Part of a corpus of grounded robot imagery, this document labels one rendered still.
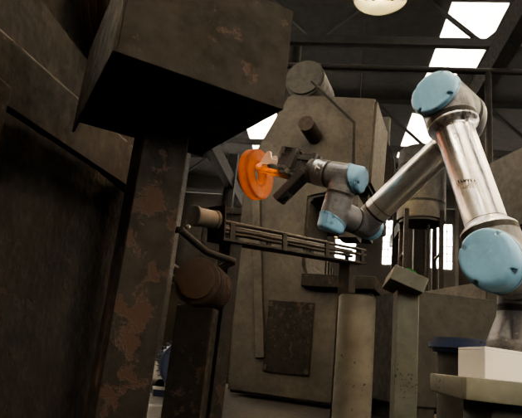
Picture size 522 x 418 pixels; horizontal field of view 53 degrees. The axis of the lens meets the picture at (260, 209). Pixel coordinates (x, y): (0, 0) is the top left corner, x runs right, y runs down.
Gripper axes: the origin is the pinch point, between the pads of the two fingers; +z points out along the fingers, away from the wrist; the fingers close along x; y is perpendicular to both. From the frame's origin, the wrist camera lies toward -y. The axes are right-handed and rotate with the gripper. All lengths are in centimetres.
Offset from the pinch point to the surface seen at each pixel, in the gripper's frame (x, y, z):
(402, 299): -44, -23, -39
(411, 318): -46, -27, -43
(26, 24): 82, -4, -7
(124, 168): 53, -19, -8
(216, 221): 6.2, -19.9, 3.1
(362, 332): -35, -37, -33
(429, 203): -801, 202, 230
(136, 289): 78, -38, -51
